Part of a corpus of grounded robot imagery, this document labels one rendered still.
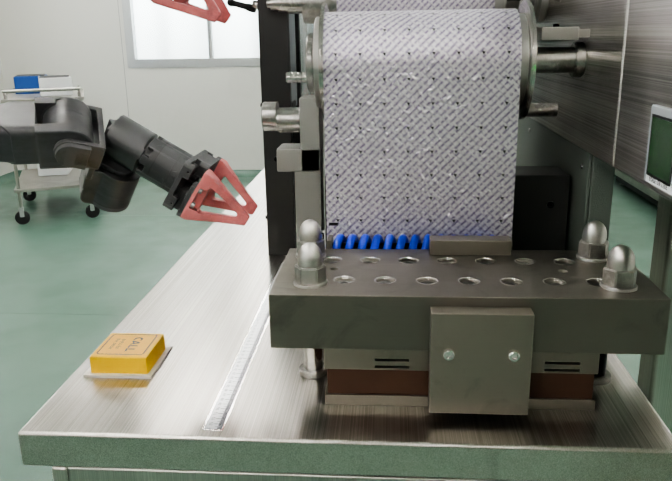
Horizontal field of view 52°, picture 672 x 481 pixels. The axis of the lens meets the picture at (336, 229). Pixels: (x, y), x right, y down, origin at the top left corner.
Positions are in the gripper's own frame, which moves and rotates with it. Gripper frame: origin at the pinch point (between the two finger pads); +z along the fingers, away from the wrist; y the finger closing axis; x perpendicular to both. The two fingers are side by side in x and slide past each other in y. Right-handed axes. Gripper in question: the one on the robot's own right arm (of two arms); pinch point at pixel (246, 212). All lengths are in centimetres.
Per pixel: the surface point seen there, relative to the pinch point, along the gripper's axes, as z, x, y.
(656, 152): 29.5, 31.4, 24.2
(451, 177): 19.9, 17.7, 1.0
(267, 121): -3.9, 10.4, -7.2
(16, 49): -281, -151, -561
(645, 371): 66, 6, -15
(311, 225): 7.7, 5.2, 8.3
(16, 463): -27, -141, -98
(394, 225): 17.2, 8.7, 0.8
